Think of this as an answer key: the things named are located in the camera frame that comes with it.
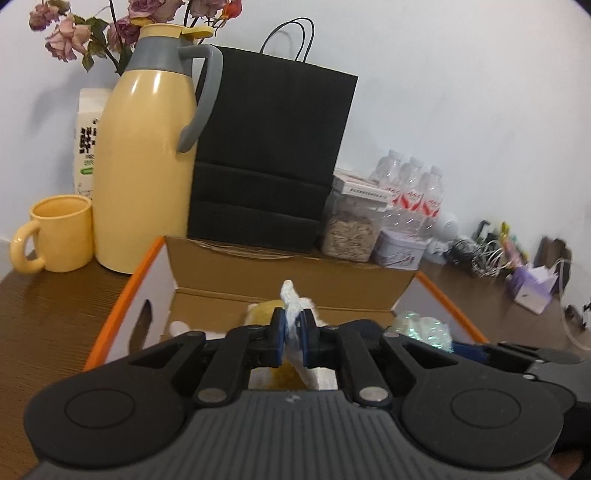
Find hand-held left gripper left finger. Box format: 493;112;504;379
129;307;289;409

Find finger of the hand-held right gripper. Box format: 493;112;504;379
455;340;583;371

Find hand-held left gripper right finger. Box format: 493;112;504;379
295;310;458;409

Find white tissue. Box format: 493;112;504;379
279;279;315;344

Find red cardboard box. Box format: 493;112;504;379
83;235;490;371

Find yellow sponge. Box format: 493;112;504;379
245;299;324;391

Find purple tissue pack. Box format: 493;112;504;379
505;263;559;315

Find dark brown object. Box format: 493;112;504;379
538;236;573;282

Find yellow pink packets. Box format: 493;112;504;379
499;222;528;265

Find clear sunflower seed jar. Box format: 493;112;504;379
321;187;389;264

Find lavender tin box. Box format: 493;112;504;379
372;228;430;271

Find white round device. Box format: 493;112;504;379
427;211;462;265

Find small white flat box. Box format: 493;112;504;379
332;168;398;201

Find clear water bottle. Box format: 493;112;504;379
369;148;402;190
406;165;445;241
385;157;424;232

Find black paper bag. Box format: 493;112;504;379
187;18;358;254

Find yellow thermos jug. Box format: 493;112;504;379
91;24;223;275

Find yellow mug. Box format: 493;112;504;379
9;195;94;275

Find white milk carton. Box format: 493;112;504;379
74;88;114;201

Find dried rose bouquet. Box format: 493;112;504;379
28;0;243;77

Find tangle of cables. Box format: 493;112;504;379
445;233;509;280

